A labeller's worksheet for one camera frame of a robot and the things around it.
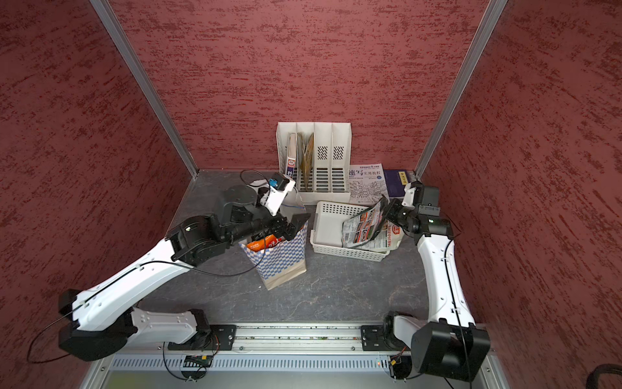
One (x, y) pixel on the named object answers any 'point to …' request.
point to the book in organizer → (291, 155)
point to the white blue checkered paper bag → (283, 261)
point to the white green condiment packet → (387, 237)
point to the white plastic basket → (325, 236)
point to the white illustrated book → (367, 184)
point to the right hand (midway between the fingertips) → (382, 211)
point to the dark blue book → (395, 181)
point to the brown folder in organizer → (305, 157)
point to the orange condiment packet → (259, 245)
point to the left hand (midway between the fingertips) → (293, 209)
